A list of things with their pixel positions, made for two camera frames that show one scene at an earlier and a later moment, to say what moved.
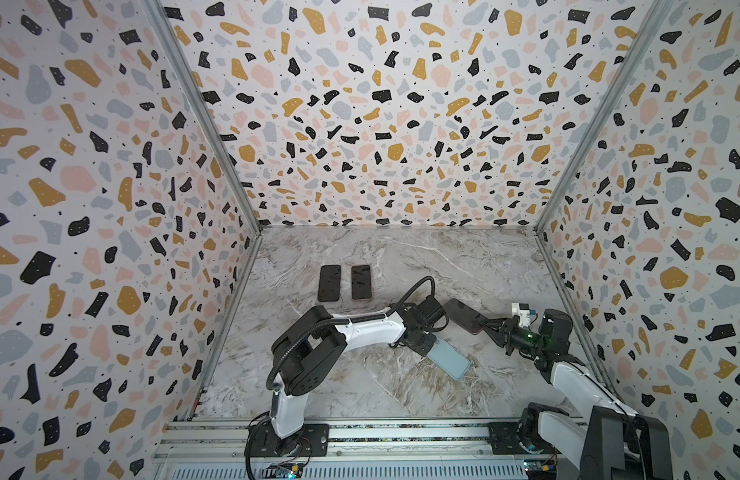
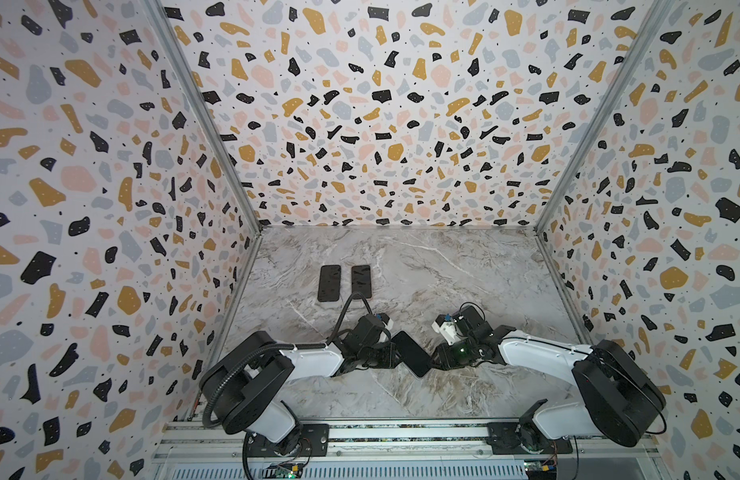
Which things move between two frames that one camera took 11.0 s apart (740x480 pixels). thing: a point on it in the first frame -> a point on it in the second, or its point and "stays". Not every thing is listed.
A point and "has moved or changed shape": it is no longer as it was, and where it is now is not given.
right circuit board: x=536 y=469 stays
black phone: x=463 y=315 has moved or changed shape
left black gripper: x=423 y=349 -> x=388 y=357
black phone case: x=329 y=285 stays
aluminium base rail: x=205 y=449 stays
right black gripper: x=506 y=330 -> x=445 y=349
